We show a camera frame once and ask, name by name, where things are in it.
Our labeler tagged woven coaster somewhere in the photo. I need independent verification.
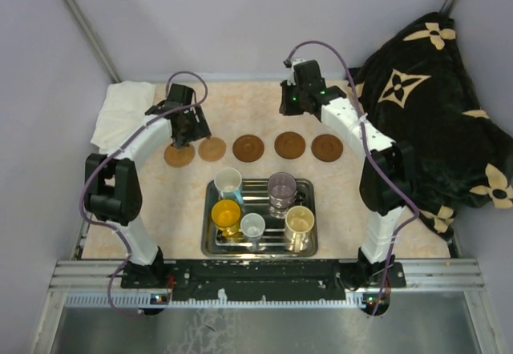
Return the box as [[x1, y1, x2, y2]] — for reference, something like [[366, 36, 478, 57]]
[[198, 137, 226, 162], [164, 145, 196, 167]]

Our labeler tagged wooden coaster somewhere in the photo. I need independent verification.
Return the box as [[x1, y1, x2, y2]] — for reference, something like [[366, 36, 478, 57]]
[[232, 135, 265, 163], [311, 134, 344, 163], [274, 131, 305, 159]]

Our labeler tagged white and blue cup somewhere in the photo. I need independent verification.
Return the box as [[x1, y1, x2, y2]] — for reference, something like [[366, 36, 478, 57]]
[[213, 167, 244, 205]]

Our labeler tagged purple glass mug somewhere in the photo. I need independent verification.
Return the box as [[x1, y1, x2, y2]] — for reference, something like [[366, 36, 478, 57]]
[[267, 172, 305, 219]]

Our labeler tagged cream mug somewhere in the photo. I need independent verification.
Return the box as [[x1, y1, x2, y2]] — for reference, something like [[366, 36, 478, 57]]
[[285, 206, 315, 253]]

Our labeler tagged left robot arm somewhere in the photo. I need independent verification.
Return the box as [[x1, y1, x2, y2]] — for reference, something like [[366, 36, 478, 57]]
[[81, 83, 211, 288]]

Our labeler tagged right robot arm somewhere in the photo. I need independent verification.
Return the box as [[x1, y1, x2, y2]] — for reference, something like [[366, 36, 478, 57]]
[[280, 58, 419, 289]]

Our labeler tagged yellow cup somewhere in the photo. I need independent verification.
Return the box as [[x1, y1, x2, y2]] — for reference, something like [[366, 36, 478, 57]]
[[211, 199, 242, 237]]

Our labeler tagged small clear grey cup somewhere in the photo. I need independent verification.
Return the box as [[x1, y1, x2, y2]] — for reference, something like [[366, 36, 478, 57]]
[[240, 213, 265, 251]]

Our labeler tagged white folded cloth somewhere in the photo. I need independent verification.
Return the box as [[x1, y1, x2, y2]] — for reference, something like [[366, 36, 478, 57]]
[[91, 81, 156, 153]]

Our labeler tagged black floral blanket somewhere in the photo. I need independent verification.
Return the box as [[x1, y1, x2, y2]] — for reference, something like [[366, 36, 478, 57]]
[[346, 12, 512, 239]]

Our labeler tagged steel tray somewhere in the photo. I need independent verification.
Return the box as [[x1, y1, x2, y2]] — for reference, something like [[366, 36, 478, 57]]
[[201, 179, 318, 259]]

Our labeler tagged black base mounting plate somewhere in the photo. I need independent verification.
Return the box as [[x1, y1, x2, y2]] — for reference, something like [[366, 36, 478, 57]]
[[121, 259, 406, 302]]

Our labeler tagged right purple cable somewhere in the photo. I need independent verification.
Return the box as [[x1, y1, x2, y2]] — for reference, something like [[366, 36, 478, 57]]
[[283, 40, 421, 317]]

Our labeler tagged purple cable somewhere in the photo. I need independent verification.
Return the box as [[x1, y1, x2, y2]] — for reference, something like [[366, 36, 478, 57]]
[[82, 70, 209, 319], [283, 40, 421, 317]]

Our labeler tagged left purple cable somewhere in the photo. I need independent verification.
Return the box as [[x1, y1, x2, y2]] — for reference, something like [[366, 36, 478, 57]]
[[82, 70, 209, 319]]

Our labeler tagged aluminium rail frame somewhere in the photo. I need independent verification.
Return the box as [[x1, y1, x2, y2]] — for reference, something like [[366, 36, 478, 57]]
[[33, 259, 507, 353]]

